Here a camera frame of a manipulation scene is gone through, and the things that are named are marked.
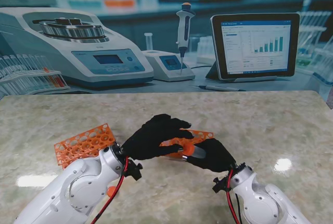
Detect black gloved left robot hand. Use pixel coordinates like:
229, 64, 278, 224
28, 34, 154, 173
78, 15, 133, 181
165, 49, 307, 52
121, 114, 195, 161

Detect printed laboratory backdrop poster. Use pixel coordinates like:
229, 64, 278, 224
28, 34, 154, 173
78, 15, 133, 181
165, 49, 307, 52
0, 0, 333, 96

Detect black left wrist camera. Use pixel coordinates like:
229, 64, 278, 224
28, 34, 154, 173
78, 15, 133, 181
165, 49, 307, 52
123, 159, 144, 182

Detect red left arm cable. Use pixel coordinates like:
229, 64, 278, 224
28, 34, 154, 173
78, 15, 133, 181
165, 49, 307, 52
89, 156, 130, 224

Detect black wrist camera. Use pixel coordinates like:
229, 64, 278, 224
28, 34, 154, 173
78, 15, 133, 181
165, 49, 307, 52
212, 177, 232, 195
123, 159, 144, 182

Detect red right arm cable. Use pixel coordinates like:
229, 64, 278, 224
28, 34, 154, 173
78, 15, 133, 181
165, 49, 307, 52
225, 169, 241, 224

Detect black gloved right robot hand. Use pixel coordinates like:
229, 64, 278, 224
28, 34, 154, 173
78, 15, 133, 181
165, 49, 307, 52
182, 138, 238, 173

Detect orange test tube rack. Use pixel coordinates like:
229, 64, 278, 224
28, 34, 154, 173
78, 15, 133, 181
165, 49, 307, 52
159, 128, 215, 159
54, 123, 117, 169

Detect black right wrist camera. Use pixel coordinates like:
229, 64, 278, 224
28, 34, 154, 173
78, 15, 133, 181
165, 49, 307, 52
212, 177, 232, 195

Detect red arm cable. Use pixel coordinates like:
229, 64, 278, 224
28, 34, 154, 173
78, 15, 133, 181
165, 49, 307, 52
225, 169, 241, 224
89, 156, 130, 224

